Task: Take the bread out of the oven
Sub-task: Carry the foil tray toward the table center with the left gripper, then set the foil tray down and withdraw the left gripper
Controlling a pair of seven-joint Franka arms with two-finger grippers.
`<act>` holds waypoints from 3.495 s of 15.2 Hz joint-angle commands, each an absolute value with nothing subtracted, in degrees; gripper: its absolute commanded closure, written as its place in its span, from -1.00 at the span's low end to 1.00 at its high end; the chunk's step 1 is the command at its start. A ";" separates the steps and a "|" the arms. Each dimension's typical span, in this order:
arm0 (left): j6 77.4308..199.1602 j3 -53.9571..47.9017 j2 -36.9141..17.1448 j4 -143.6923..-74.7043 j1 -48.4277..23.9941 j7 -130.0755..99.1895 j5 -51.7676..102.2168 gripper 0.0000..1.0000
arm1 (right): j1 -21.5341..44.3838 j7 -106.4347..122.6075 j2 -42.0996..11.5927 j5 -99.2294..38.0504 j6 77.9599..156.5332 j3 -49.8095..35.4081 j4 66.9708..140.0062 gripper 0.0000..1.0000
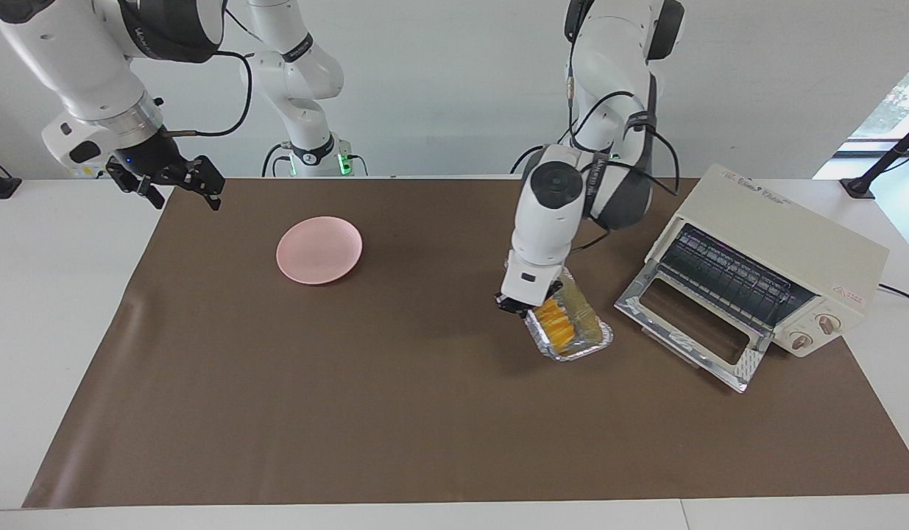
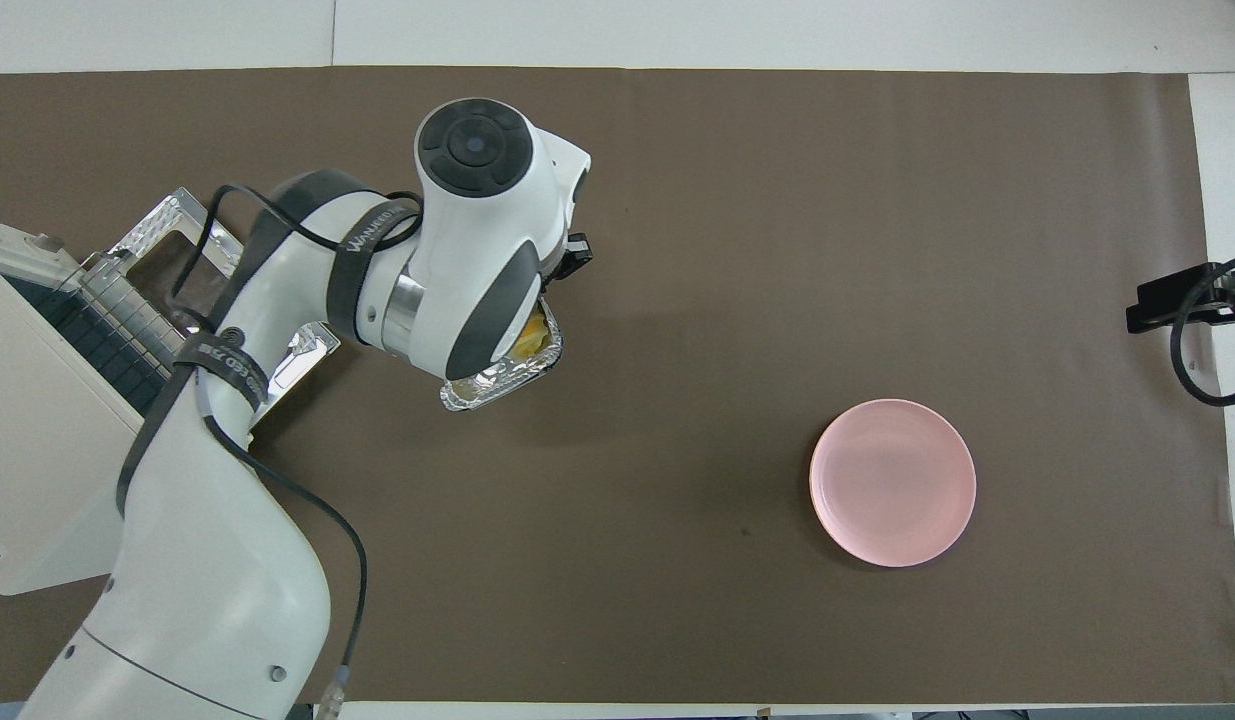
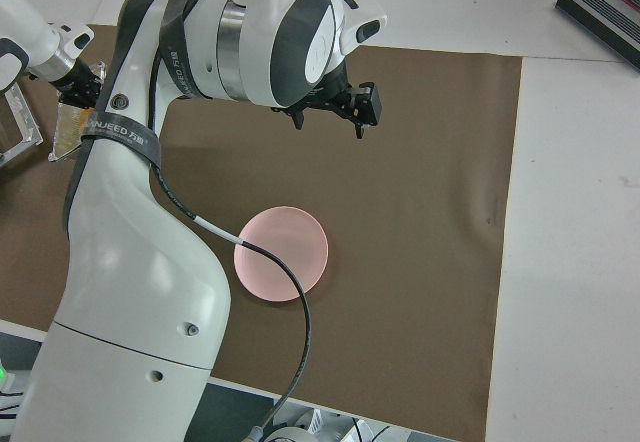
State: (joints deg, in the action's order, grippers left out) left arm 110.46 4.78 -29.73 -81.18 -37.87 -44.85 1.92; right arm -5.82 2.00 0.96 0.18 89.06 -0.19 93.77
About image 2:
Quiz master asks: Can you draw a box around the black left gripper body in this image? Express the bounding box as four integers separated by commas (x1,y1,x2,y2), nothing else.
552,233,593,281

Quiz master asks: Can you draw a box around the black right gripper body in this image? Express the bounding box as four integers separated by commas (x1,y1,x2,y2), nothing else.
1182,262,1235,339

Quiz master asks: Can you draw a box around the sliced yellow bread loaf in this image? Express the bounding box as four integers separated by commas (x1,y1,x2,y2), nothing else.
507,310,558,363

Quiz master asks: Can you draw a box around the aluminium foil tray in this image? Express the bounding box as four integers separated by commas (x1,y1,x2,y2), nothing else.
439,300,565,413

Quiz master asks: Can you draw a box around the silver glass oven door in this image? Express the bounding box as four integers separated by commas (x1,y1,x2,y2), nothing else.
107,187,341,431

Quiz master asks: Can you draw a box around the cream toaster oven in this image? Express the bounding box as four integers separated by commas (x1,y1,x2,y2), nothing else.
0,210,193,598

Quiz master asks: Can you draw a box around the brown table mat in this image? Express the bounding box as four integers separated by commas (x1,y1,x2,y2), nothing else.
0,66,1235,704

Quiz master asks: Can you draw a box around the pink round plate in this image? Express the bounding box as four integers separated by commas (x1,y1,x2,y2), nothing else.
809,398,978,569

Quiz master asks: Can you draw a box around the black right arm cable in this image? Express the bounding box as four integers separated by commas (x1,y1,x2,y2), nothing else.
1172,252,1235,408

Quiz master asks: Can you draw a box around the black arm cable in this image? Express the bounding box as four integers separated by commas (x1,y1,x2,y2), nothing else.
167,183,428,716
1172,252,1235,408

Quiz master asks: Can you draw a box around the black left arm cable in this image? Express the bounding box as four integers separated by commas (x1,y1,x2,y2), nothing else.
167,183,428,716

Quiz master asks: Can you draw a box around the metal oven wire rack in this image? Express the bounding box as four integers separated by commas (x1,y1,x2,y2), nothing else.
77,255,193,396

